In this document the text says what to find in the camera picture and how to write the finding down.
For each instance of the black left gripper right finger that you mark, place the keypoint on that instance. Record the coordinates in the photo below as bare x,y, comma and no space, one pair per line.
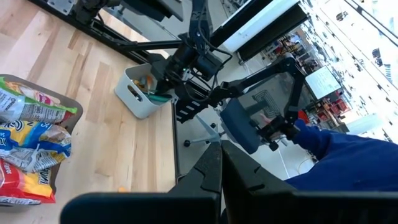
295,208

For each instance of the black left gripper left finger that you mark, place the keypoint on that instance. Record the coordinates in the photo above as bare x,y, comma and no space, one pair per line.
155,208

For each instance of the red yellow ramen packet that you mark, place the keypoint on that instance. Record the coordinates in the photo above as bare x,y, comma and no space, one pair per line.
21,186

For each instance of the blue yellow ramen packet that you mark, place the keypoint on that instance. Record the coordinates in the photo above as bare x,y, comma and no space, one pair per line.
31,143

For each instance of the pink green ramen packet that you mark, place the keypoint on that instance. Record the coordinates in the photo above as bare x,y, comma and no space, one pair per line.
31,109

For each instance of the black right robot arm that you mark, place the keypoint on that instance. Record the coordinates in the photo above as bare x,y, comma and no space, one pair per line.
200,25

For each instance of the light grey plastic bin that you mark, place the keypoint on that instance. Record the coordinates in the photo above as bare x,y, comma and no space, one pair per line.
140,105

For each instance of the person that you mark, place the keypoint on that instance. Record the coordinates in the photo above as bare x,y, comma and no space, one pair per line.
348,161

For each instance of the blue mesh office chair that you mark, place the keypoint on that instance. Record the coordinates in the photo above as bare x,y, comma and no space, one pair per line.
242,124

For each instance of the dark grey plastic bin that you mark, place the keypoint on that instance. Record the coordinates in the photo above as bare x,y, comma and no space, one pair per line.
73,109

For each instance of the red storage boxes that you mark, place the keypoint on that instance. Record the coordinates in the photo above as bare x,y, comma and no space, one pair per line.
332,109

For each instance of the white black desk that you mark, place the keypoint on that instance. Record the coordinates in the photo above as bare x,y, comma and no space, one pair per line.
264,25

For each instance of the white screen monitor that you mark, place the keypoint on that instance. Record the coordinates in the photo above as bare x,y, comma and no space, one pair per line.
323,82

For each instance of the black camera rig frame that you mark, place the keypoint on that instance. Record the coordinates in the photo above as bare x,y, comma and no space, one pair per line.
149,46

